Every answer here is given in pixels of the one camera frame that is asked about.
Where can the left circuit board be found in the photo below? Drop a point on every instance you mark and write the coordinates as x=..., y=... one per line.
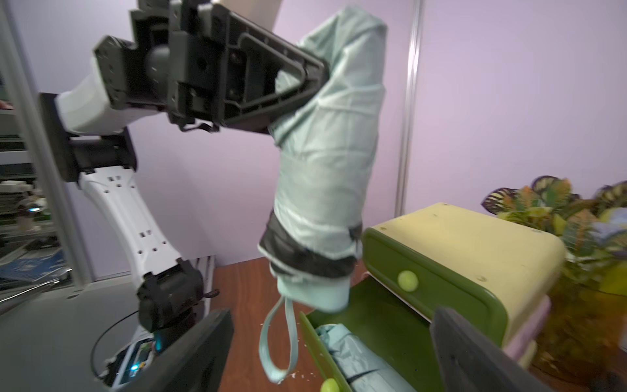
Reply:
x=128, y=363

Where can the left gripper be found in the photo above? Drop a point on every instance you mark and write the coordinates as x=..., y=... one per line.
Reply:
x=206, y=65

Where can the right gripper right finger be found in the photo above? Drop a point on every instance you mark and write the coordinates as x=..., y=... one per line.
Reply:
x=469, y=361

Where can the mint green umbrella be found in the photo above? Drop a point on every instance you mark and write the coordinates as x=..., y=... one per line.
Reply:
x=361, y=367
x=327, y=150

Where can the dark green top drawer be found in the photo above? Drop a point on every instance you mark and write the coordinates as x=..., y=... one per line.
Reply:
x=426, y=285

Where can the yellow-green drawer cabinet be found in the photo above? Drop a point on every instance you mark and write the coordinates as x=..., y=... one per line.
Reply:
x=518, y=264

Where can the dark green drawer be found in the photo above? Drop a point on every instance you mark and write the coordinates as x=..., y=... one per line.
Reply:
x=388, y=327
x=426, y=285

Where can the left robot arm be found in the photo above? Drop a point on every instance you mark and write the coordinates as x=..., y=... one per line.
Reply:
x=103, y=165

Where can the artificial plant in vase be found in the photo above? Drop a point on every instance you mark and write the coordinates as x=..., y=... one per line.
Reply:
x=588, y=315

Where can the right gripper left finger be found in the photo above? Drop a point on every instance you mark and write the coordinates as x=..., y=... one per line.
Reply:
x=196, y=362

